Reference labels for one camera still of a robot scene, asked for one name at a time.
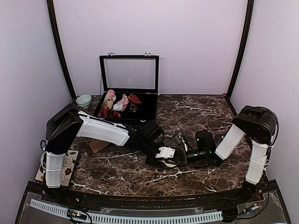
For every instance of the black front table rail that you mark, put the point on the black front table rail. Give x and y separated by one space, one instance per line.
90 199

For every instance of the small circuit board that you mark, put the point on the small circuit board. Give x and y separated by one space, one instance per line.
75 214

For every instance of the black frame post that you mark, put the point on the black frame post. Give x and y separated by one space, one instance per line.
59 48
242 47

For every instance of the floral placemat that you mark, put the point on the floral placemat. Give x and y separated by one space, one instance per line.
69 163

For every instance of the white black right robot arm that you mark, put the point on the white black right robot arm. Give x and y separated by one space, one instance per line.
257 124

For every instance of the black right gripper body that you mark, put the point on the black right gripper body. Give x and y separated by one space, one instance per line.
202 155

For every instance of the black right frame post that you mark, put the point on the black right frame post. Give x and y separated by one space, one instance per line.
242 47

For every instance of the tan ribbed sock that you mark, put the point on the tan ribbed sock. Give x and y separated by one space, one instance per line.
96 146

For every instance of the white slotted cable duct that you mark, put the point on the white slotted cable duct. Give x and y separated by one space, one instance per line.
121 216

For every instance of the maroon orange rolled sock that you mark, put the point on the maroon orange rolled sock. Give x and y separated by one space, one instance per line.
108 113

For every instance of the cream brown block sock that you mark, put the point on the cream brown block sock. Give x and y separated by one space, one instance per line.
164 164

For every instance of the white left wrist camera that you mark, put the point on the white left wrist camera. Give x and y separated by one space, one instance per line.
165 152

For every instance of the pink white rolled sock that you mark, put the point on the pink white rolled sock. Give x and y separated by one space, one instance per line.
122 104

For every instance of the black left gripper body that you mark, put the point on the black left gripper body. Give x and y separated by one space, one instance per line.
150 162

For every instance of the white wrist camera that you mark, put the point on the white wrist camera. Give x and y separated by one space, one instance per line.
182 142
165 152

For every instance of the black left frame post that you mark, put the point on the black left frame post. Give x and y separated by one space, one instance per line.
59 48

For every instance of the beige patterned rolled sock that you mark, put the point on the beige patterned rolled sock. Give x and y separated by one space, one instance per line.
108 103

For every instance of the brown patterned small sock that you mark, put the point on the brown patterned small sock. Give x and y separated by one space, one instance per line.
133 108

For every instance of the black box with glass lid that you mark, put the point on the black box with glass lid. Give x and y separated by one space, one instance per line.
126 74

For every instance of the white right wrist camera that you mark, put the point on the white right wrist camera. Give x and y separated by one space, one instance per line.
182 142

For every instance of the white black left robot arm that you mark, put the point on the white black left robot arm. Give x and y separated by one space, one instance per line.
70 122

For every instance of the pale green bowl at back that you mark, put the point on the pale green bowl at back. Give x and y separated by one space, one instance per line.
84 100

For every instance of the dark red folded sock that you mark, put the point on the dark red folded sock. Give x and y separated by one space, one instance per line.
134 99

